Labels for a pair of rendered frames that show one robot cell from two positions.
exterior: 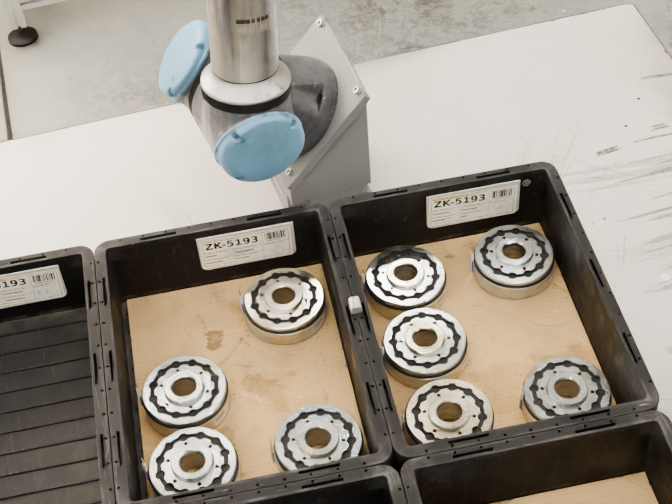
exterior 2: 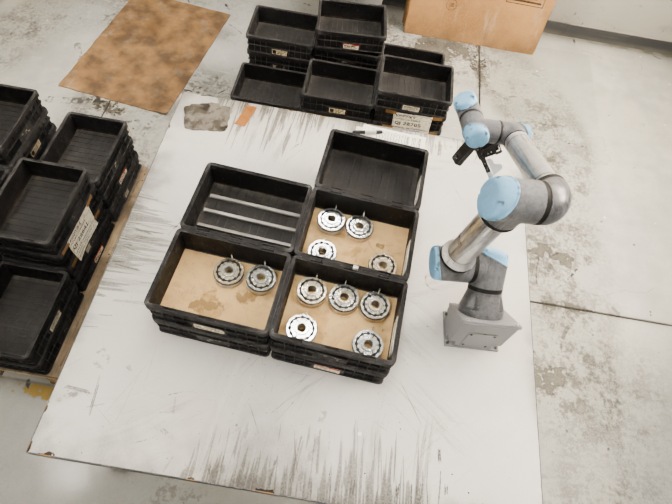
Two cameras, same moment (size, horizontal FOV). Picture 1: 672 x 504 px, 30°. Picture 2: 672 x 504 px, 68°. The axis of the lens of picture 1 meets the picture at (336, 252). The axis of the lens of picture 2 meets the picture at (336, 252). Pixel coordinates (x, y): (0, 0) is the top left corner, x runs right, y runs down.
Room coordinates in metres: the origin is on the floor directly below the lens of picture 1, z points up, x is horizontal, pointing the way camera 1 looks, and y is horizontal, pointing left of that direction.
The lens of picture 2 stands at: (1.02, -0.84, 2.39)
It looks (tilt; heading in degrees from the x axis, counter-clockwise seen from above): 59 degrees down; 100
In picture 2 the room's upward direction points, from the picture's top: 10 degrees clockwise
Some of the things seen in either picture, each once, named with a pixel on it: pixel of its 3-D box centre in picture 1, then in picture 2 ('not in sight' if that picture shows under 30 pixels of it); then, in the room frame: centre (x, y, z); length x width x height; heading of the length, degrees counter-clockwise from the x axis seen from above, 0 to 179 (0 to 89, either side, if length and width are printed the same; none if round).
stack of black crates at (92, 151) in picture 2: not in sight; (93, 168); (-0.51, 0.37, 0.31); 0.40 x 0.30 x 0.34; 101
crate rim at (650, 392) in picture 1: (481, 301); (341, 308); (0.94, -0.17, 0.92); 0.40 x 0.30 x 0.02; 7
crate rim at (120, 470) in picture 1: (233, 348); (358, 232); (0.90, 0.13, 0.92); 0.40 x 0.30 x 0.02; 7
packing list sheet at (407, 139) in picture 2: not in sight; (389, 146); (0.87, 0.77, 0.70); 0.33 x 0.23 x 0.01; 11
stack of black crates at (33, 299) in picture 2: not in sight; (25, 318); (-0.35, -0.42, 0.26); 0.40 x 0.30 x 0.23; 101
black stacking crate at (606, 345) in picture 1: (480, 327); (339, 315); (0.94, -0.17, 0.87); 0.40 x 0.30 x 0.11; 7
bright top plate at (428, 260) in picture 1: (405, 275); (375, 305); (1.04, -0.09, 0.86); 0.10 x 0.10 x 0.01
